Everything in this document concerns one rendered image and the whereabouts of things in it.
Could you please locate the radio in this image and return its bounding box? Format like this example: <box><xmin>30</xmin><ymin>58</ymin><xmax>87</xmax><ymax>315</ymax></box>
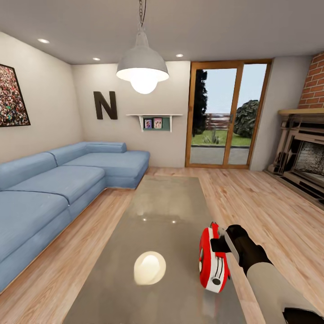
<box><xmin>199</xmin><ymin>222</ymin><xmax>231</xmax><ymax>293</ymax></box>

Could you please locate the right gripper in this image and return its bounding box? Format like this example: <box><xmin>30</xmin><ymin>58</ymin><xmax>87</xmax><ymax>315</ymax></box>
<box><xmin>210</xmin><ymin>237</ymin><xmax>232</xmax><ymax>253</ymax></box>

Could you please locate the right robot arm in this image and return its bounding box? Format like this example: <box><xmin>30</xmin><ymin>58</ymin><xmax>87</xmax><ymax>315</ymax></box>
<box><xmin>210</xmin><ymin>225</ymin><xmax>324</xmax><ymax>324</ymax></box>

